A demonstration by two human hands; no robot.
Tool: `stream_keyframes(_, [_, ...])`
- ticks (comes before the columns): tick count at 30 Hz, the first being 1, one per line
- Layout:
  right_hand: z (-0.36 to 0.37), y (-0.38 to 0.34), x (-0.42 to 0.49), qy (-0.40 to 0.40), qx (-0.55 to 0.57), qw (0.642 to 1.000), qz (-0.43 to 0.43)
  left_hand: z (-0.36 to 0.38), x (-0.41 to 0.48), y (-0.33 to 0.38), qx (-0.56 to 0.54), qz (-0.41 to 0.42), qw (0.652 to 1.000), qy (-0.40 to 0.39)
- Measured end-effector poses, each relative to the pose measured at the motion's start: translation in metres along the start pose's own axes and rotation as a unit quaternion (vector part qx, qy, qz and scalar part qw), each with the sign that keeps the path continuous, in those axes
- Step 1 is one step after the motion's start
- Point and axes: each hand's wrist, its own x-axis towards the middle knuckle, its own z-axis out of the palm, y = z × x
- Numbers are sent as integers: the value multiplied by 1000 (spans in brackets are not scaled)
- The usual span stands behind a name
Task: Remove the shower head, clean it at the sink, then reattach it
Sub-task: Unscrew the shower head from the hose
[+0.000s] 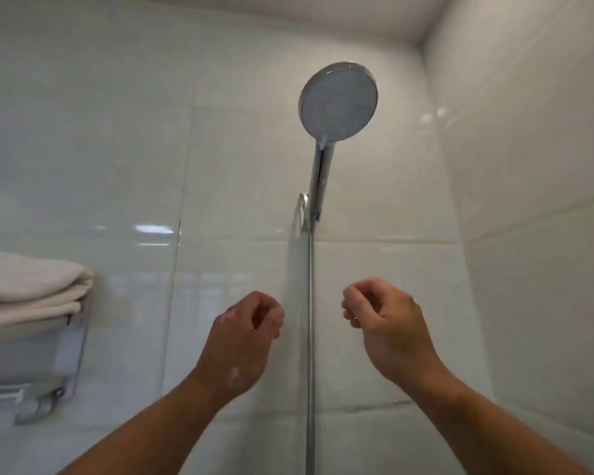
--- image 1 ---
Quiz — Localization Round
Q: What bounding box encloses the white folded towel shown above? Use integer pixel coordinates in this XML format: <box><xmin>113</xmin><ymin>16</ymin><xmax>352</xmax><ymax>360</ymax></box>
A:
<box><xmin>0</xmin><ymin>247</ymin><xmax>95</xmax><ymax>305</ymax></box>
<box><xmin>0</xmin><ymin>286</ymin><xmax>91</xmax><ymax>337</ymax></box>

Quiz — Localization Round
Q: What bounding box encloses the chrome shower head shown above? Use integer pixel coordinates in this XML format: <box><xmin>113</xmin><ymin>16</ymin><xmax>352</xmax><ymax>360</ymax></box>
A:
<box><xmin>298</xmin><ymin>61</ymin><xmax>380</xmax><ymax>223</ymax></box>

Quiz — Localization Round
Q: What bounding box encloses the person's left forearm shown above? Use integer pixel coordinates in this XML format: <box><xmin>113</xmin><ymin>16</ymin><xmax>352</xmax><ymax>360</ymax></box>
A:
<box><xmin>57</xmin><ymin>368</ymin><xmax>238</xmax><ymax>475</ymax></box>

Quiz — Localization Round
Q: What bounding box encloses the person's right hand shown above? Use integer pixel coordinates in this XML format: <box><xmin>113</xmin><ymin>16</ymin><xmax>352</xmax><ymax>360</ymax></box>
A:
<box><xmin>341</xmin><ymin>277</ymin><xmax>451</xmax><ymax>391</ymax></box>

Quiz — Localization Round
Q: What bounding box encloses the chrome shower rail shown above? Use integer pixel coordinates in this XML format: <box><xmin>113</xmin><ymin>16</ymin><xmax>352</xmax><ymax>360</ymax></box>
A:
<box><xmin>296</xmin><ymin>192</ymin><xmax>319</xmax><ymax>475</ymax></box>

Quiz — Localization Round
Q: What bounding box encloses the person's left hand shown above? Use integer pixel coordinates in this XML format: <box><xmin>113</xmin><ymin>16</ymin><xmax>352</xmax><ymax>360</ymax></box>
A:
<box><xmin>193</xmin><ymin>290</ymin><xmax>286</xmax><ymax>410</ymax></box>

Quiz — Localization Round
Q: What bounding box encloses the person's right forearm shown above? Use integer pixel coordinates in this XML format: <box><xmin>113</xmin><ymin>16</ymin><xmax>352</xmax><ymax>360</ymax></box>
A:
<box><xmin>405</xmin><ymin>365</ymin><xmax>594</xmax><ymax>475</ymax></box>

